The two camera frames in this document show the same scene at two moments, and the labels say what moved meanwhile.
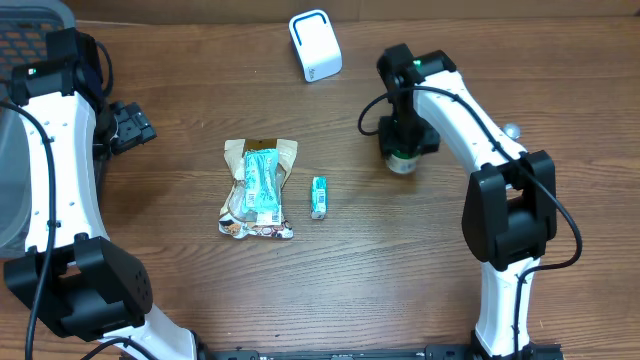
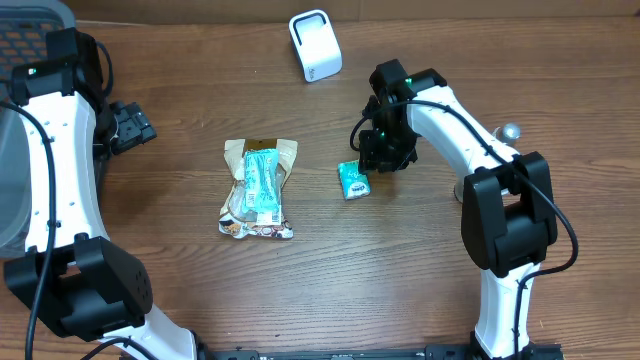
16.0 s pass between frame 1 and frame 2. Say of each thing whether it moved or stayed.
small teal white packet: moved
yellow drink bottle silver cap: stayed
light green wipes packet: stayed
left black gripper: stayed
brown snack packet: stayed
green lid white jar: moved
